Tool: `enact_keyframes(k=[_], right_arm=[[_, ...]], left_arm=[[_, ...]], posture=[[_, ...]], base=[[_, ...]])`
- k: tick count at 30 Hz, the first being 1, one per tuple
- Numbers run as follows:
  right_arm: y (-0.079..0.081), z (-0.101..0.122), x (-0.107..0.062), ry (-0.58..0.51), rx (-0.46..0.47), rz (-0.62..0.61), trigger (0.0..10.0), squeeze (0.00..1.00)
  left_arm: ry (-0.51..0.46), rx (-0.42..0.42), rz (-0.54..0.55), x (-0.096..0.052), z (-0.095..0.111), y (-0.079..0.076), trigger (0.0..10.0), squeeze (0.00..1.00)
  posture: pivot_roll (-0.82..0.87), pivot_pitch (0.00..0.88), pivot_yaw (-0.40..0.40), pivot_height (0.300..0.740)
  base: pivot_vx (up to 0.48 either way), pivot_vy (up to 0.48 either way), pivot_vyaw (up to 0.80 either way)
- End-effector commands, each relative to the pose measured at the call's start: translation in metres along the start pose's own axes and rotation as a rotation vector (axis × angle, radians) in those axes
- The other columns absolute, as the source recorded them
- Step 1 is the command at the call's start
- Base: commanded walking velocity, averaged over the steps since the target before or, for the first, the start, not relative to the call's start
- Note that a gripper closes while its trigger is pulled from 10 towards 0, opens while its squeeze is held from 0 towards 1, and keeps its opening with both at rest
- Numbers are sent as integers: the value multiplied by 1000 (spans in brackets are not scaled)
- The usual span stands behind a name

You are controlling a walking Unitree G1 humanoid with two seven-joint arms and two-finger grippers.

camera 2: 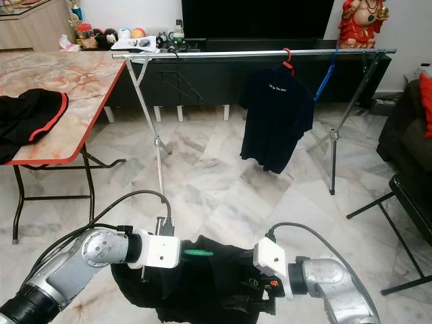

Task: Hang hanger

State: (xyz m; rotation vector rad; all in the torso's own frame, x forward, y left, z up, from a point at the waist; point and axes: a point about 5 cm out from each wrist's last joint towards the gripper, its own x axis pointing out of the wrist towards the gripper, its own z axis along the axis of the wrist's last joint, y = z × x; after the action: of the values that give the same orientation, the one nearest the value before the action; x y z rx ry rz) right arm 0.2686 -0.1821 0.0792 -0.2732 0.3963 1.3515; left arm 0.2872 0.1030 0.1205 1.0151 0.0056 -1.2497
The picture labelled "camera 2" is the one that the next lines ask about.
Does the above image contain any blue plastic hanger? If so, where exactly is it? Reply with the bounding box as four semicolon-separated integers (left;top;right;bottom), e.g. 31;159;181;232
314;49;340;103

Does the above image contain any metal clothes rack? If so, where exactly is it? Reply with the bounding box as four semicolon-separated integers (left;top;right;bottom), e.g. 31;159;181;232
111;47;398;197

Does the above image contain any marble pattern folding table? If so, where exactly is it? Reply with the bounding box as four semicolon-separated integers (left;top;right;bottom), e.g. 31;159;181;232
0;51;130;244

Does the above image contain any red plastic hanger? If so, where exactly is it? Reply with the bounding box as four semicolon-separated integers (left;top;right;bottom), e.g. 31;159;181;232
281;47;297;76

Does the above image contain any black metal chair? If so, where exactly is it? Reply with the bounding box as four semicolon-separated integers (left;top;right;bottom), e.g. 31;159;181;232
346;174;432;296

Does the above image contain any black television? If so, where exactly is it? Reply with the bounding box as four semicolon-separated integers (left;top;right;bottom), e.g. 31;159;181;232
181;0;335;40

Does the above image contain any small green white bottle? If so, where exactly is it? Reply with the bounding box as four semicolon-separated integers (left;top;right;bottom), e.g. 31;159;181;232
171;20;187;47

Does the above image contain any black garment with red trim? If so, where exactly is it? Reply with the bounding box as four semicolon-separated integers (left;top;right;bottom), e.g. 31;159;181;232
0;88;70;165

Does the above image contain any black plastic hanger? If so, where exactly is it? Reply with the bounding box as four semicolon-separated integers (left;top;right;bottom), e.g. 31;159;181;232
155;57;205;104

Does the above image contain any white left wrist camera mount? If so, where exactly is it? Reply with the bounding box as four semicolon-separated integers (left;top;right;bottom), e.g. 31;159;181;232
140;231;182;270

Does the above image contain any red laughing Buddha statue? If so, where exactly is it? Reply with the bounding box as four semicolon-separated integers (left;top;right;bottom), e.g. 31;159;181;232
337;0;389;50

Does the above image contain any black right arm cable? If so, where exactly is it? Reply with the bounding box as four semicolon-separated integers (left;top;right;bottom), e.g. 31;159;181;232
267;221;379;304

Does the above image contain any black TV cabinet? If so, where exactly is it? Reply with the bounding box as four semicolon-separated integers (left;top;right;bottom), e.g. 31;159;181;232
108;37;393;109

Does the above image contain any red cushion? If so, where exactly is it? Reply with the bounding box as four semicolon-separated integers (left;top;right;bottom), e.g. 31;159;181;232
418;73;432;140

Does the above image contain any wooden sideboard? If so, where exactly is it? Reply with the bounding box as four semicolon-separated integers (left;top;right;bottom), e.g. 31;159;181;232
0;0;76;52

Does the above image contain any stack of papers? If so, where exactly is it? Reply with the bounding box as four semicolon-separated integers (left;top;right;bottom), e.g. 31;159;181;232
110;36;161;54

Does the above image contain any dark sofa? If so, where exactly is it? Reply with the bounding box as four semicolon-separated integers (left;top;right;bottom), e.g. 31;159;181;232
377;78;432;180

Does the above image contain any blue gold trophy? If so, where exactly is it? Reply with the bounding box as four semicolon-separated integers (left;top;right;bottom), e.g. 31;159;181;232
69;0;84;23

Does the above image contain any green plastic hanger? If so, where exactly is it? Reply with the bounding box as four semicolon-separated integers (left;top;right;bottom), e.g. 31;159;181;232
181;249;214;259

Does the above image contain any black shirt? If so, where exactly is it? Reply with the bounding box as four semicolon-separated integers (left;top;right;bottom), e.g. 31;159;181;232
111;235;285;324

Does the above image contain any navy shirt with red trim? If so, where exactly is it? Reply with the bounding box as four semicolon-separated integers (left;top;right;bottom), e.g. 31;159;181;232
240;63;317;176

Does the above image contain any pink tissue pack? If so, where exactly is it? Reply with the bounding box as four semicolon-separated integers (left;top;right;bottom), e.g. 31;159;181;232
57;35;81;53

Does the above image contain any red lid jar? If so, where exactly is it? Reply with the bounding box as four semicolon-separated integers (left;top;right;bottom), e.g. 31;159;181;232
78;24;95;49

